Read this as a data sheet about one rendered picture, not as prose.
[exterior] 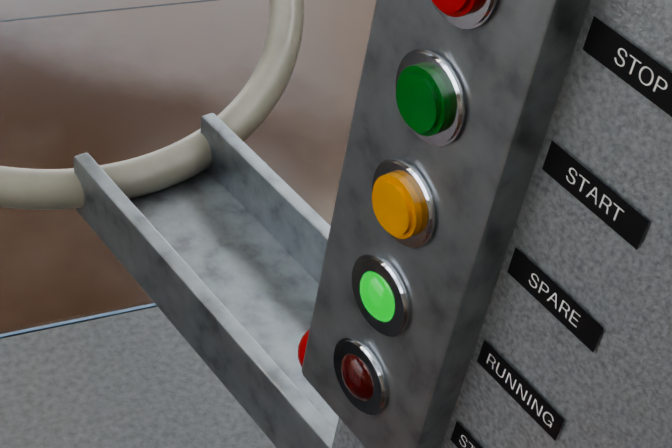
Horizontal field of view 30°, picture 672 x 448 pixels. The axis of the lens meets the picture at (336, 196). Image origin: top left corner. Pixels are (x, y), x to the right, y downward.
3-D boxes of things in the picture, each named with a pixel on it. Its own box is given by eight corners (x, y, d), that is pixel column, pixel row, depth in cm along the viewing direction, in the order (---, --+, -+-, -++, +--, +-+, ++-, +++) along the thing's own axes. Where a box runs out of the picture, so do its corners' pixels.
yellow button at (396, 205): (425, 245, 49) (439, 195, 47) (404, 253, 48) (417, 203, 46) (384, 205, 50) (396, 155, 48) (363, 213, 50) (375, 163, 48)
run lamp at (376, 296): (407, 327, 52) (418, 286, 51) (381, 339, 51) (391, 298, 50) (372, 290, 53) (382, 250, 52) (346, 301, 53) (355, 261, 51)
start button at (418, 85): (453, 143, 45) (468, 85, 44) (431, 151, 45) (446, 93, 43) (408, 103, 47) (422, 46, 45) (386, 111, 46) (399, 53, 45)
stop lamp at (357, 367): (385, 405, 55) (395, 369, 54) (361, 417, 55) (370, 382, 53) (353, 369, 57) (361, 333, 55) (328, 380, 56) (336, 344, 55)
